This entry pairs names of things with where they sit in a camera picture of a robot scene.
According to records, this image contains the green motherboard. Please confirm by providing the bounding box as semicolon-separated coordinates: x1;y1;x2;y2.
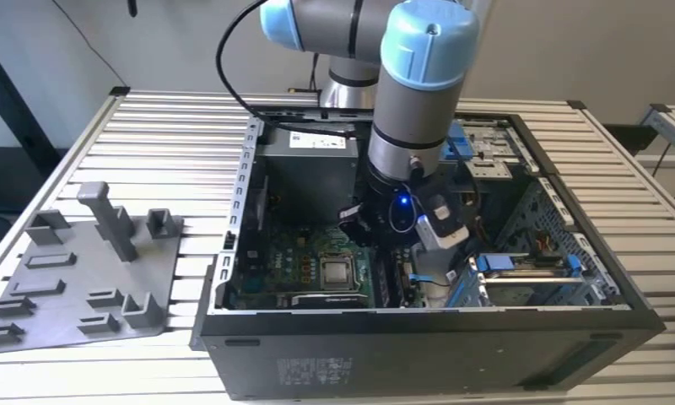
225;197;429;311

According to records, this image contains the red wire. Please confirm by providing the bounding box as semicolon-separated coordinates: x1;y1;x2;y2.
464;185;490;250

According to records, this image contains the silver CPU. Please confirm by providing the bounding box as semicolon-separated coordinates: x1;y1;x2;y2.
321;262;355;284

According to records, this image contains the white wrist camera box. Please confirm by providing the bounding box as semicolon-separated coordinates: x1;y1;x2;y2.
414;193;470;251

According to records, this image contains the CPU socket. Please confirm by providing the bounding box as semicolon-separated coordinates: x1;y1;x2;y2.
313;251;363;292

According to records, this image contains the grey power supply unit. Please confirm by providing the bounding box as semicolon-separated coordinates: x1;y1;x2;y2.
255;124;373;227

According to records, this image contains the black box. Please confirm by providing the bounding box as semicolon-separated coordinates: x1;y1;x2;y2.
601;124;660;157

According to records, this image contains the blue disk carrier with latches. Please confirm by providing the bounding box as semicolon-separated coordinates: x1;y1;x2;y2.
442;121;474;161

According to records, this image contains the black RAM slot bank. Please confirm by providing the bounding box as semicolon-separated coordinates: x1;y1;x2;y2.
370;246;411;308

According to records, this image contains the black furniture frame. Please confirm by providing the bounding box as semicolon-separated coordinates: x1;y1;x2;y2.
0;27;68;271

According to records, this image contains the perforated metal disk bay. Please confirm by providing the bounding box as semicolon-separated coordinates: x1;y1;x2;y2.
448;251;621;309

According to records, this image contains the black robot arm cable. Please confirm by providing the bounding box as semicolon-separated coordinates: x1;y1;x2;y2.
215;0;373;138

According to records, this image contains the grey plastic parts rack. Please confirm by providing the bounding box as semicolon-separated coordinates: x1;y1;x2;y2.
0;181;187;355

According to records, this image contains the grey metal drive cage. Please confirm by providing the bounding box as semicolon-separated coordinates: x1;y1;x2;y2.
428;120;542;231

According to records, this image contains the blue disk carrier handle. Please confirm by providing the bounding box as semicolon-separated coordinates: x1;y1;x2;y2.
477;254;514;275

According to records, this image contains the black open PC case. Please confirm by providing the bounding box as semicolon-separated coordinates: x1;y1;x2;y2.
190;103;669;402

